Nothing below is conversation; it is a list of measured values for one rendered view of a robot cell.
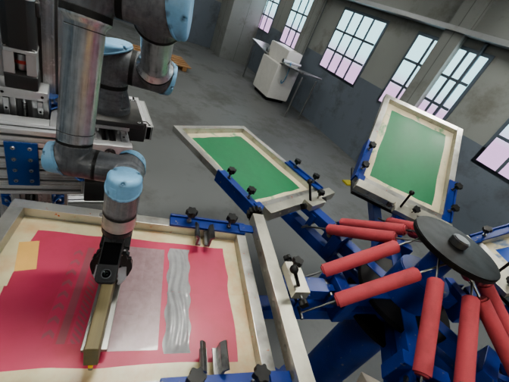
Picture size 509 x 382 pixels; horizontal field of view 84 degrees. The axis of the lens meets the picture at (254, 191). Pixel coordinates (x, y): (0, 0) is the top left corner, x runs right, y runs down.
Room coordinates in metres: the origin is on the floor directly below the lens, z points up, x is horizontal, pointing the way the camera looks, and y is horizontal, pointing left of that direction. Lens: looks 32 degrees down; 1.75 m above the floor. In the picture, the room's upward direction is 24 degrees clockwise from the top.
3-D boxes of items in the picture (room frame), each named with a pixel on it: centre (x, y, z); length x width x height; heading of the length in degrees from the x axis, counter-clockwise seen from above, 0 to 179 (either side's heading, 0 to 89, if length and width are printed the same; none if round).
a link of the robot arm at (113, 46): (0.91, 0.61, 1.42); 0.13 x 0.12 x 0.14; 115
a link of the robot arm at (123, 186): (0.49, 0.27, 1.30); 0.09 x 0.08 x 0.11; 25
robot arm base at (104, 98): (0.91, 0.61, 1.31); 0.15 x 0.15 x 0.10
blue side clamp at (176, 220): (0.85, 0.11, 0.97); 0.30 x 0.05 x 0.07; 115
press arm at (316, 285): (0.73, -0.30, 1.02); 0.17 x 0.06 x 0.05; 115
